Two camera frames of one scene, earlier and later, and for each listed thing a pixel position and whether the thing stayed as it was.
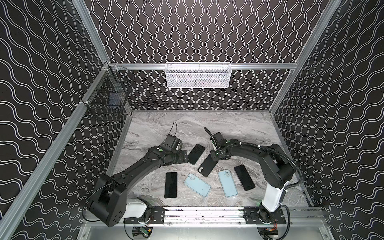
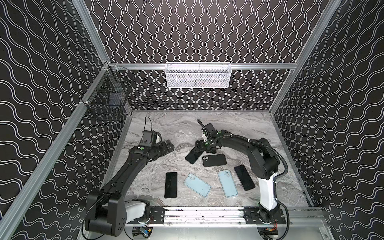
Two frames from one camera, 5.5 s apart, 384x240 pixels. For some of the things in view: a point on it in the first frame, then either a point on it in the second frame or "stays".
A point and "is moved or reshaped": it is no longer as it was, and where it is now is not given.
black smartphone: x=171 y=185 stays
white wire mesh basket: x=198 y=75 stays
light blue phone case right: x=228 y=183 stays
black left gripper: x=181 y=156 → x=162 y=145
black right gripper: x=216 y=144 → x=205 y=145
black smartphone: x=195 y=154 stays
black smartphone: x=244 y=177 stays
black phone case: x=207 y=166 is moved or reshaped
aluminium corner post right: x=329 y=13 stays
